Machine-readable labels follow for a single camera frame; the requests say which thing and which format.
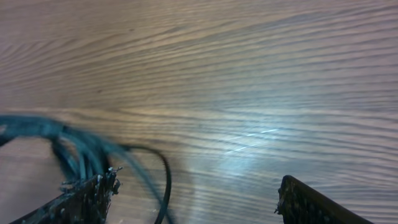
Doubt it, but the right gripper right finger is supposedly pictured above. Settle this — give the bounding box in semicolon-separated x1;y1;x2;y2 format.
275;175;373;224

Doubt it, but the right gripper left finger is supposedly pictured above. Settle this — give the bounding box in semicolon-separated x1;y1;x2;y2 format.
11;167;121;224

